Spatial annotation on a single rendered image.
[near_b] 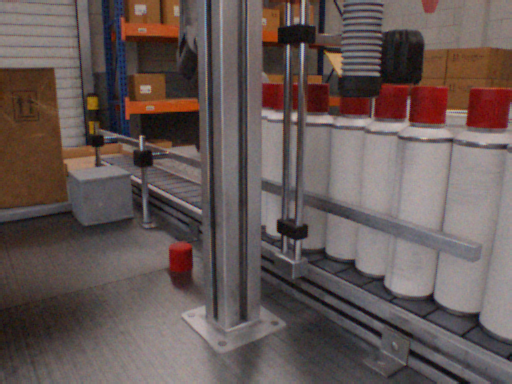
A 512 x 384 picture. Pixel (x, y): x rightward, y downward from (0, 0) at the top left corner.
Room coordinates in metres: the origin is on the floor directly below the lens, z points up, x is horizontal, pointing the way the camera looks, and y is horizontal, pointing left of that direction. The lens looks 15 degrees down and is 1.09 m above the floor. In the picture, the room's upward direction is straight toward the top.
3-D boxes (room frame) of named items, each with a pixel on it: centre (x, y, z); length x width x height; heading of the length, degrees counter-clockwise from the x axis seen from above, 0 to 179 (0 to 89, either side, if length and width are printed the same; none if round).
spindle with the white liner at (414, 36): (0.76, -0.26, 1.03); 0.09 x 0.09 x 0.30
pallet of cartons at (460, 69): (4.10, -1.93, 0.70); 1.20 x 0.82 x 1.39; 35
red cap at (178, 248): (0.56, 0.10, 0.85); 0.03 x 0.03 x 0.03
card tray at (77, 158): (1.35, 0.50, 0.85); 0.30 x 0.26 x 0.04; 35
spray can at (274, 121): (0.56, -0.05, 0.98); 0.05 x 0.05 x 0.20
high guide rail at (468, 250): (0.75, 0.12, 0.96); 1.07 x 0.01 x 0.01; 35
